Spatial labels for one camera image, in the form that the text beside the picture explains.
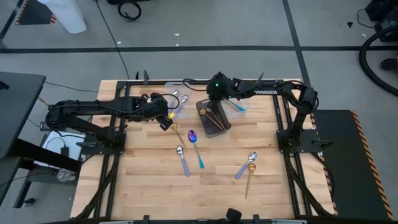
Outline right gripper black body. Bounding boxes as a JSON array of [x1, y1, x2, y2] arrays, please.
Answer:
[[206, 73, 233, 101]]

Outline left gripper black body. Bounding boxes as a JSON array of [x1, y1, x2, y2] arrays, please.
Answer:
[[140, 92, 171, 123]]

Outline gold spoon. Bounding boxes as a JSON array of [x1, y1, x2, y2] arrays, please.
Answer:
[[198, 108, 224, 131], [205, 106, 227, 130], [170, 123, 188, 150], [244, 162, 257, 200]]

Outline clear plastic storage bin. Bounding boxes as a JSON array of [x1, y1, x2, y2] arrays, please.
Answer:
[[222, 93, 249, 121], [164, 81, 191, 121]]

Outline iridescent rainbow spoon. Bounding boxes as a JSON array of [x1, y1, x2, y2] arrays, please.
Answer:
[[187, 129, 205, 170], [228, 98, 246, 113]]

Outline silver spoon lavender handle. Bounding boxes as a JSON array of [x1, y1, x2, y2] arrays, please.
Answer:
[[169, 89, 180, 108], [234, 151, 259, 180], [175, 145, 191, 177], [175, 94, 190, 114]]

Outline dark grey plastic storage bin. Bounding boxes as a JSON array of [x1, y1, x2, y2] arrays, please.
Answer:
[[195, 98, 233, 138]]

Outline white flat box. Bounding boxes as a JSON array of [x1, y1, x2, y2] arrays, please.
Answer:
[[42, 130, 87, 169]]

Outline clear plastic bottle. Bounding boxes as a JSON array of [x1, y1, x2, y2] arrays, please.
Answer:
[[56, 169, 77, 183]]

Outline white plastic cylinder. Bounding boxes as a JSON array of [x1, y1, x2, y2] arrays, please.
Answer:
[[37, 0, 87, 34]]

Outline black desk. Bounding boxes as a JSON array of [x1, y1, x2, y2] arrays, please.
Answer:
[[0, 71, 82, 208]]

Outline large hazard-striped black mat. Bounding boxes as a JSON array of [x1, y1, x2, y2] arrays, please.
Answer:
[[310, 109, 395, 221]]

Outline small hazard-striped black mat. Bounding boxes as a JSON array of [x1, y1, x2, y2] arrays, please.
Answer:
[[14, 0, 57, 26]]

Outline black equipment case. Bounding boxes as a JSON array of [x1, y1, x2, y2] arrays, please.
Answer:
[[365, 0, 398, 43]]

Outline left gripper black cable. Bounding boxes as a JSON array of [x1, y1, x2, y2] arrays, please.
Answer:
[[136, 93, 181, 122]]

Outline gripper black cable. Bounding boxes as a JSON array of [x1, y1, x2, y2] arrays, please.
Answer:
[[136, 93, 181, 122], [182, 77, 215, 93]]

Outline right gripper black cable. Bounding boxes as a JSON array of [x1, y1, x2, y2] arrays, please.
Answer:
[[182, 77, 215, 93]]

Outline thin black floor cable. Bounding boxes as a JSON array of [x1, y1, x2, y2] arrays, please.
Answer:
[[93, 0, 130, 80]]

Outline coiled black cable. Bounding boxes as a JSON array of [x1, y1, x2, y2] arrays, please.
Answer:
[[117, 0, 142, 22]]

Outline black table-level camera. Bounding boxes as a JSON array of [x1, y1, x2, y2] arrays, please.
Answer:
[[225, 207, 243, 223]]

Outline black vacuum hose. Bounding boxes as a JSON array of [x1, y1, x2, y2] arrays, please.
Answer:
[[359, 26, 398, 97]]

